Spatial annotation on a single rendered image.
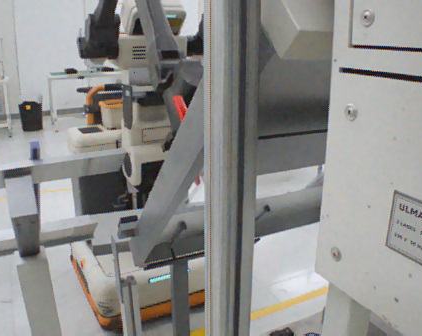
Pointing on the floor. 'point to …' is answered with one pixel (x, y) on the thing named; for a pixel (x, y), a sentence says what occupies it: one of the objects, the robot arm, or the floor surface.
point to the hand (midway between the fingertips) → (201, 179)
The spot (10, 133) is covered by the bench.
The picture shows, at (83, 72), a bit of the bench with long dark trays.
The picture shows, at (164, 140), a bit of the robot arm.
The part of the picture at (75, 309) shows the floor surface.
